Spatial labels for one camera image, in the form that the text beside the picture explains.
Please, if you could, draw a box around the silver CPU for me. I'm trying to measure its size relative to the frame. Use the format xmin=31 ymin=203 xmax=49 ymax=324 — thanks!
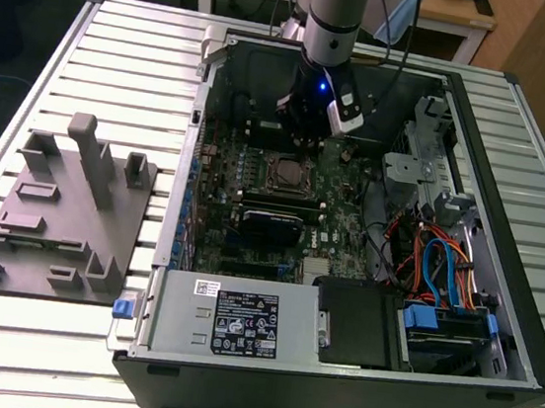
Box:
xmin=274 ymin=158 xmax=307 ymax=188

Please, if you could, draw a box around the black RAM slot row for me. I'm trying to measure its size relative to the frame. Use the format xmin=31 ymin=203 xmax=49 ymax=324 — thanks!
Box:
xmin=245 ymin=117 xmax=293 ymax=153
xmin=240 ymin=188 xmax=328 ymax=224

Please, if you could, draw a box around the black expansion slot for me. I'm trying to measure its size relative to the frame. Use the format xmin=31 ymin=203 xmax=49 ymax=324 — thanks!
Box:
xmin=217 ymin=256 xmax=296 ymax=283

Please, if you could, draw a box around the black drive bay cover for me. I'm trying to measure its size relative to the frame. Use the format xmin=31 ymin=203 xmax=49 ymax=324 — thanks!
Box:
xmin=307 ymin=275 xmax=411 ymax=372

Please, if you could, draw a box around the green motherboard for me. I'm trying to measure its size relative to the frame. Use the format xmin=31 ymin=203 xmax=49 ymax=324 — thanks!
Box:
xmin=184 ymin=118 xmax=403 ymax=296

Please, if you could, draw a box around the metal disk bay cage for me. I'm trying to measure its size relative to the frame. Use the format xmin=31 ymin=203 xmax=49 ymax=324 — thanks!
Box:
xmin=374 ymin=89 xmax=498 ymax=230

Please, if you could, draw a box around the black graphics card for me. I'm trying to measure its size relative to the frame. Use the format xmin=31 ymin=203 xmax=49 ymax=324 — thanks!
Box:
xmin=236 ymin=205 xmax=306 ymax=254

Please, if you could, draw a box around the silver chipset heatsink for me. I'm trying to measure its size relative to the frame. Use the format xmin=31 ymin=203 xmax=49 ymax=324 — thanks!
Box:
xmin=302 ymin=255 xmax=335 ymax=277

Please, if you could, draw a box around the hard disk in blue carrier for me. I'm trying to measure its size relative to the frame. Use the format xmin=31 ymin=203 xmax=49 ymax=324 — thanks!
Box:
xmin=394 ymin=301 xmax=502 ymax=381

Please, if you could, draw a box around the silver power supply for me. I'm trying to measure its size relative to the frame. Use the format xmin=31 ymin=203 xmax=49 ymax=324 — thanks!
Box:
xmin=147 ymin=267 xmax=328 ymax=369

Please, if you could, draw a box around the grey parts rack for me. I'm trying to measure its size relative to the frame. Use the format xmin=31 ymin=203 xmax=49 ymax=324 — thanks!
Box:
xmin=0 ymin=103 xmax=164 ymax=309

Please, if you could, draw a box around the blue case latch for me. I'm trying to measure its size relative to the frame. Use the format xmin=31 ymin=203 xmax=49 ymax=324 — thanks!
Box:
xmin=110 ymin=297 xmax=136 ymax=322

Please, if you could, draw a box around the black open PC case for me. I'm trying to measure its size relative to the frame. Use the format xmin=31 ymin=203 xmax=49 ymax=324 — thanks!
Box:
xmin=106 ymin=17 xmax=545 ymax=408

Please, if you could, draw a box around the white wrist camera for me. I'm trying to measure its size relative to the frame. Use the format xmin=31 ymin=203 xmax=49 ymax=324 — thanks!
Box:
xmin=323 ymin=87 xmax=371 ymax=140

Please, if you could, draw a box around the black wire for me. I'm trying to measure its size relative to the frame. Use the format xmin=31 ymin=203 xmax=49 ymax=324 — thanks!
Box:
xmin=350 ymin=173 xmax=409 ymax=286

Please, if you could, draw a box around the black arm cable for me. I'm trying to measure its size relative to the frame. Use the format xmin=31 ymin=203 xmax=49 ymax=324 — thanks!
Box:
xmin=258 ymin=0 xmax=426 ymax=127

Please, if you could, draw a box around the red wire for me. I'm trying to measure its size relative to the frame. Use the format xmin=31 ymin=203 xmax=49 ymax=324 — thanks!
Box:
xmin=381 ymin=214 xmax=402 ymax=241

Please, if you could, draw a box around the blue wire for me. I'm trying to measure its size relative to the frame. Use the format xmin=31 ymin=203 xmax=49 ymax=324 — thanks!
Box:
xmin=417 ymin=236 xmax=466 ymax=310

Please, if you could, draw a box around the orange wire bundle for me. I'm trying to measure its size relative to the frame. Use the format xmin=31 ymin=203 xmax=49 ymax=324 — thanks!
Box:
xmin=407 ymin=221 xmax=487 ymax=309

